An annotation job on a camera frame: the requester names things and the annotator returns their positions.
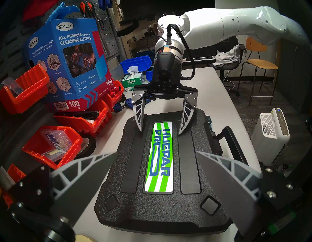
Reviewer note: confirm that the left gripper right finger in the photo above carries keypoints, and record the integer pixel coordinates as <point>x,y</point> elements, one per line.
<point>231,192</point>

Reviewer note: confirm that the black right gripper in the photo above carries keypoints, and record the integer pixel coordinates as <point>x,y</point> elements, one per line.
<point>165,90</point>

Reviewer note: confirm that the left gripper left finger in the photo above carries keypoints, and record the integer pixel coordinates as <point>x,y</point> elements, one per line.
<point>80,185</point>

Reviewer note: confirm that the black plastic tool box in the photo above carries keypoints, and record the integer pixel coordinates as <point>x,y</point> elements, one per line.
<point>131,207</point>

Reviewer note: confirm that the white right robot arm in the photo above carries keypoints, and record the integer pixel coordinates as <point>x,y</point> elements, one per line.
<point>219,24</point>

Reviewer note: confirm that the green white tissue box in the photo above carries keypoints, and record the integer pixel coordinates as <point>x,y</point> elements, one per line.
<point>132,81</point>

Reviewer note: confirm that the large blue bar clamp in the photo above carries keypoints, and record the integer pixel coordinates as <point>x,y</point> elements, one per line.
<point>128,102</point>

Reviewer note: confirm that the black tape roll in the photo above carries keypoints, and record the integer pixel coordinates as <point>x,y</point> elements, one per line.
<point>91,148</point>

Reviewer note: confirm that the small blue clamp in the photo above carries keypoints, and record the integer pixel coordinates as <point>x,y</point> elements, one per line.
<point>117,107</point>

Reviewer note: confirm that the red plastic storage bin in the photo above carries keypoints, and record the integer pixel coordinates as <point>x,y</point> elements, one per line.
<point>115,100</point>
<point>24,100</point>
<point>15,173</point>
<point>80,126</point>
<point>31,151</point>

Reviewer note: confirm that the beige masking tape roll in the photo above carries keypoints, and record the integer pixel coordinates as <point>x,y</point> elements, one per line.
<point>84,238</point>

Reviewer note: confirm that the blue plastic storage bin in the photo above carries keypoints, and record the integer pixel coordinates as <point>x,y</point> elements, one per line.
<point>136,63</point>

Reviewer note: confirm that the white air purifier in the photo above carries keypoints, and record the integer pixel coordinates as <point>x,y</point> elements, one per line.
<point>268,136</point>

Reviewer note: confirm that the black marker pen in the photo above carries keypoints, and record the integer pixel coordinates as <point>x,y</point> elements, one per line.
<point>78,114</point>

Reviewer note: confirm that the black office chair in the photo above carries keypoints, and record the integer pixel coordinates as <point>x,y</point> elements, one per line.
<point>226,65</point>

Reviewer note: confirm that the white cloth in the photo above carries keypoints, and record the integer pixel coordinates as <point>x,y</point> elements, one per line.
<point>229,56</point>

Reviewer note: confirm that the blue cleaning cloths carton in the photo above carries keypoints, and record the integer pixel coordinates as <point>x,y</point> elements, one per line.
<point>73,61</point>

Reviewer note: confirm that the black carabiner hook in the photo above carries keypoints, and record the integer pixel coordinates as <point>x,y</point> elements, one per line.
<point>100,28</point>

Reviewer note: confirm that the wooden chair metal legs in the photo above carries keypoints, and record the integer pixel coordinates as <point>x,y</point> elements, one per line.
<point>260,64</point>

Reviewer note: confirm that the orange black screwdriver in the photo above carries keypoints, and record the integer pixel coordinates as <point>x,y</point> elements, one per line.
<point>82,6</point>
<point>89,5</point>

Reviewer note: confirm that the blue microfiber cloth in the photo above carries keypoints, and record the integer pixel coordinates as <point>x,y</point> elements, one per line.
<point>61,11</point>

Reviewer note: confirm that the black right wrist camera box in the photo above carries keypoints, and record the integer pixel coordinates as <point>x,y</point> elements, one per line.
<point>168,65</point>

